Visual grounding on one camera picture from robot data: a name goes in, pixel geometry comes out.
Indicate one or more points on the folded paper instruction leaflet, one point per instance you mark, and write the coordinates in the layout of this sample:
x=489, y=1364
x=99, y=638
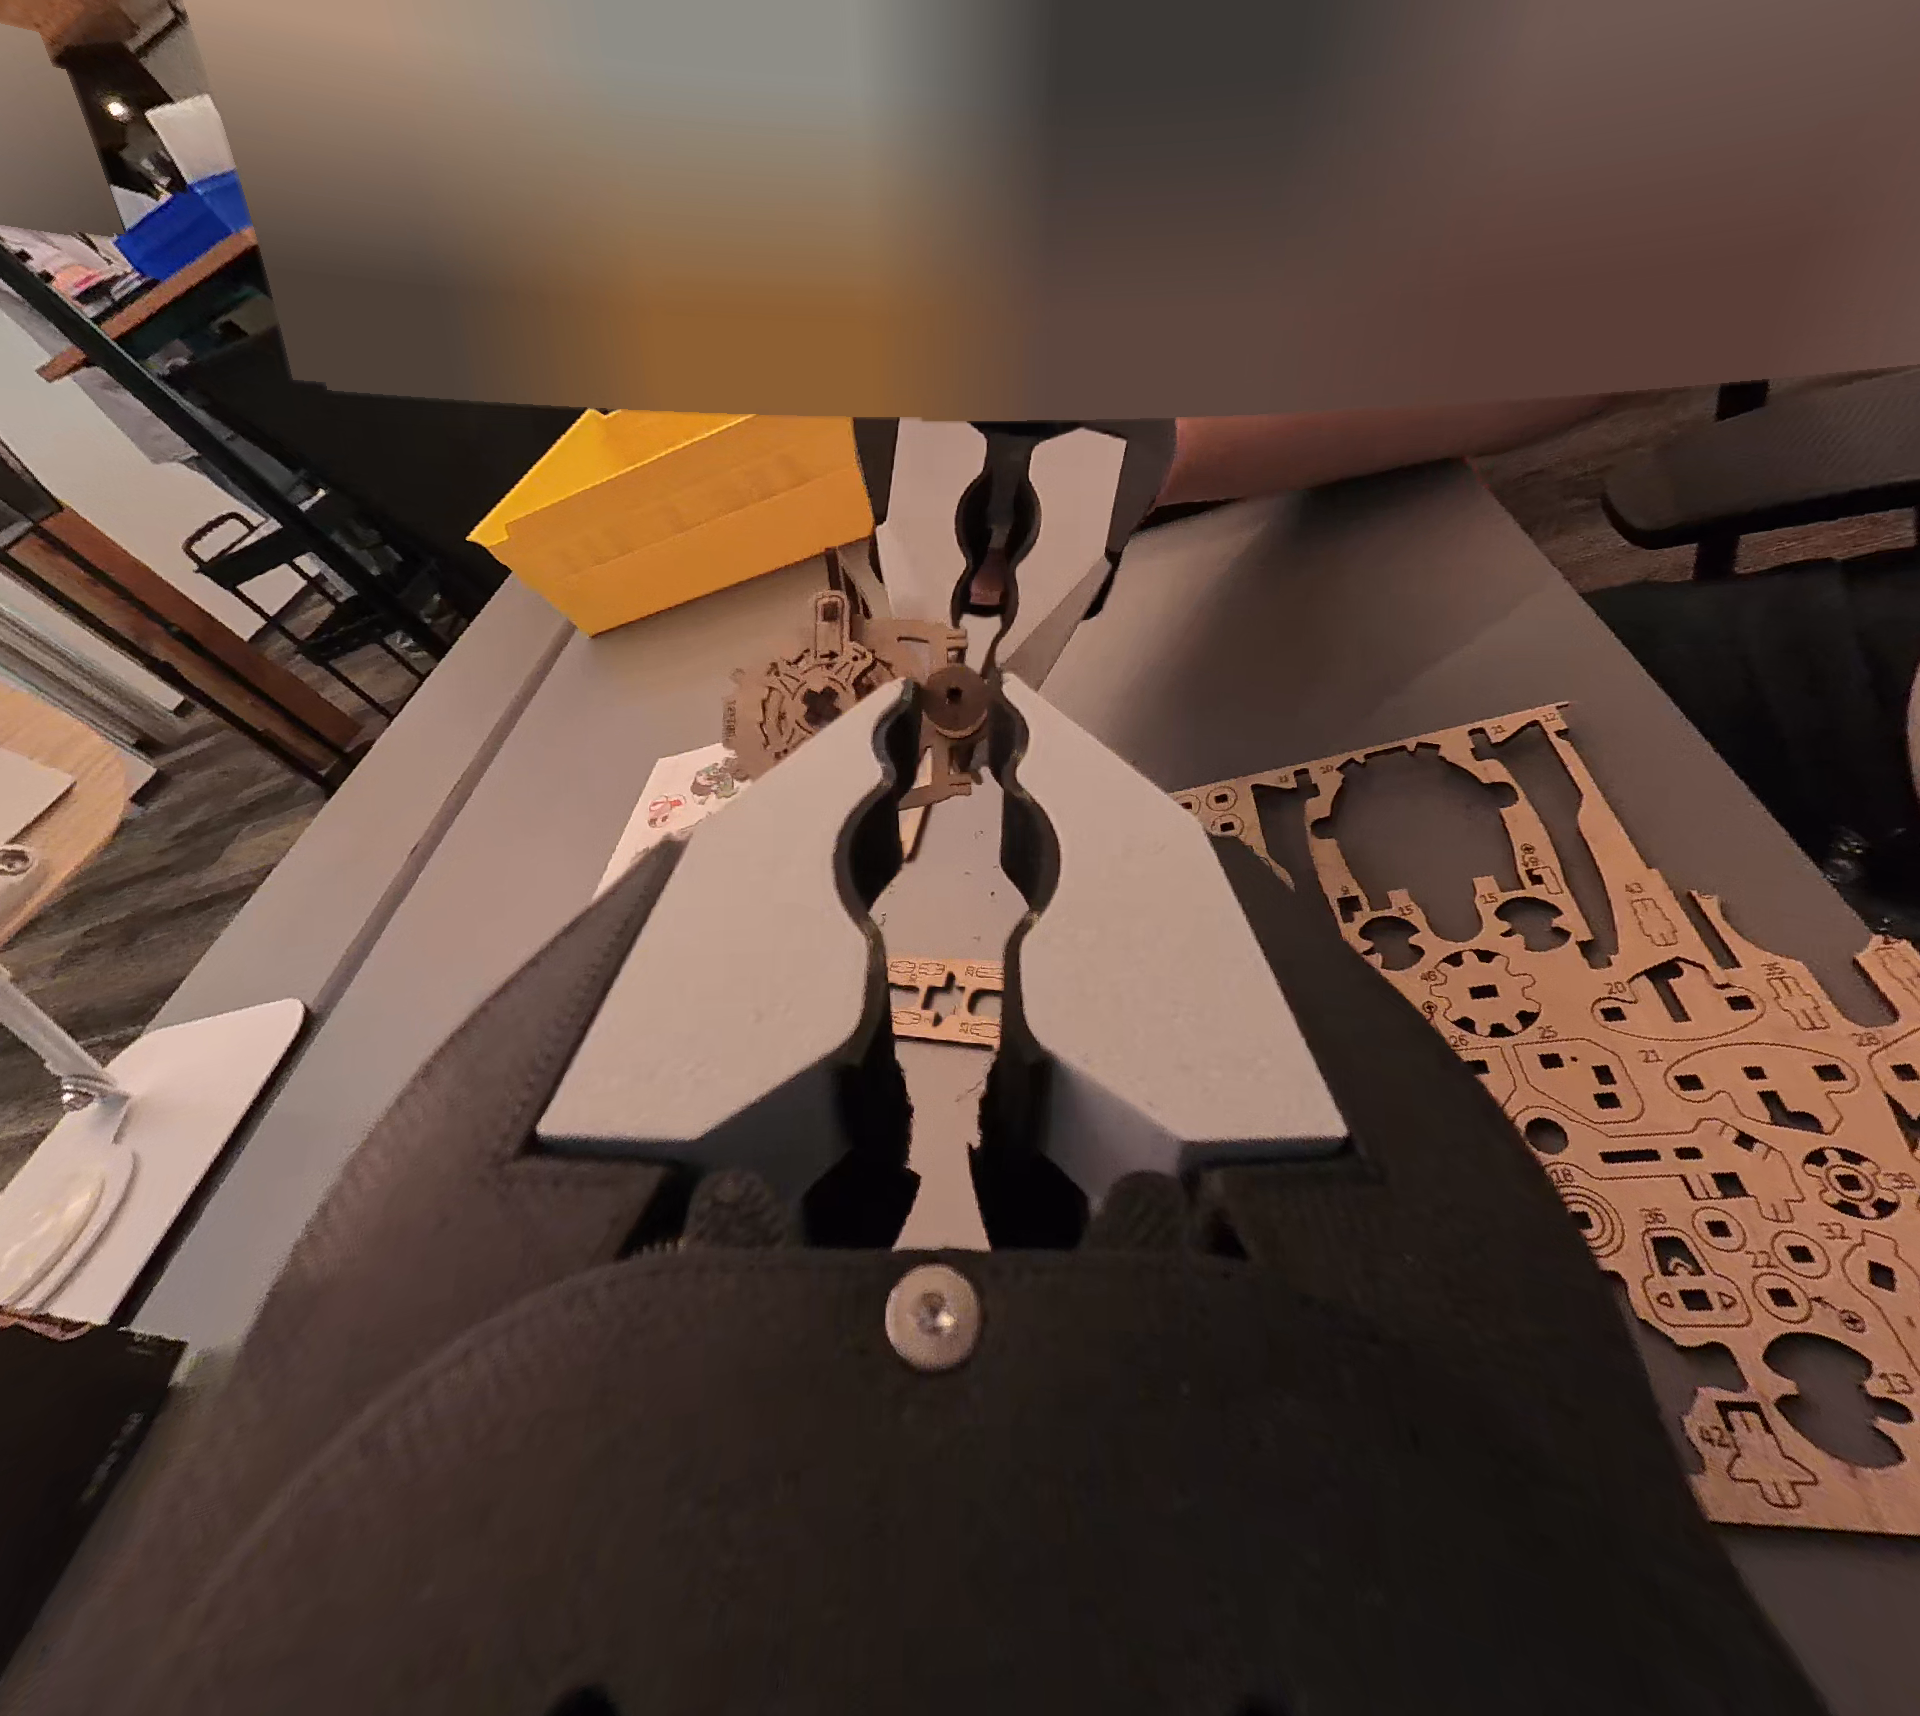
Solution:
x=674, y=816

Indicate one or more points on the person's right forearm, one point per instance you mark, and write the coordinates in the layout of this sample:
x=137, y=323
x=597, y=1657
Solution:
x=1320, y=457

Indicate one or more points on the black model kit box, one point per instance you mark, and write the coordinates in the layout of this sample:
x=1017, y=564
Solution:
x=68, y=1431

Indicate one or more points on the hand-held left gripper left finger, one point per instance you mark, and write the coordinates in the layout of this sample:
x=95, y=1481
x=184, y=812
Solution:
x=704, y=966

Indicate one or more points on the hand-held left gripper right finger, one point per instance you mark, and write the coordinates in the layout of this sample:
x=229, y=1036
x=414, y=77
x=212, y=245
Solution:
x=1170, y=980

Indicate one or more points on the black metal chair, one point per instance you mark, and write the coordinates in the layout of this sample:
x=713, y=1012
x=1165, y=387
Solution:
x=241, y=555

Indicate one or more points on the small wooden frame offcut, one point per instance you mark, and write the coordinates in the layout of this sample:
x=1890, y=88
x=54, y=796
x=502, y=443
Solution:
x=944, y=999

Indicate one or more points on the laser-cut wooden parts sheet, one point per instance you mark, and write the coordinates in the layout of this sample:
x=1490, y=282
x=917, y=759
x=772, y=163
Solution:
x=1634, y=1071

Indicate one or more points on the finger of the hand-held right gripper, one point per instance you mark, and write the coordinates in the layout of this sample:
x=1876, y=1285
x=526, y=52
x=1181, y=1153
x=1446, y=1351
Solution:
x=1102, y=500
x=918, y=516

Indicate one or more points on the yellow plastic bin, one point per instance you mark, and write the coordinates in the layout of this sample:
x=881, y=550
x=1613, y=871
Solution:
x=674, y=525

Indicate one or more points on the black office chair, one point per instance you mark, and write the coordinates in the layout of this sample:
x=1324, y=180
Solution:
x=1771, y=457

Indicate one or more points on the wooden gear model assembly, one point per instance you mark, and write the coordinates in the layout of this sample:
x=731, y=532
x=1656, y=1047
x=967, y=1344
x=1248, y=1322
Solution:
x=818, y=697

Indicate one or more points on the small round wooden gear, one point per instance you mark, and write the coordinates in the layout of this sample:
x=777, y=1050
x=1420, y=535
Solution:
x=956, y=702

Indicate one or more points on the blue plastic bin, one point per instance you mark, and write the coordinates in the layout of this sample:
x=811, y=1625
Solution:
x=188, y=225

